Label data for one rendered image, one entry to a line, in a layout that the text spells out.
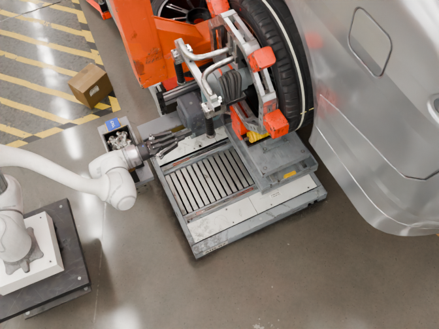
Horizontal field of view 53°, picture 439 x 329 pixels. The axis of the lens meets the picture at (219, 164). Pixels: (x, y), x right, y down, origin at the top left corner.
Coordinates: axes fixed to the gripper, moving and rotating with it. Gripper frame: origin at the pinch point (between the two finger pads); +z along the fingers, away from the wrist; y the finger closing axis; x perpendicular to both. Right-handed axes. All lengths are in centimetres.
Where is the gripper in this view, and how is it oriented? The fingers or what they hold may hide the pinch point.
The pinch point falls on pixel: (183, 134)
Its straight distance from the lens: 188.3
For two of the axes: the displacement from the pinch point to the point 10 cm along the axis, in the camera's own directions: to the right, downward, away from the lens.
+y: 4.2, 7.7, -4.8
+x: -0.6, -5.1, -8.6
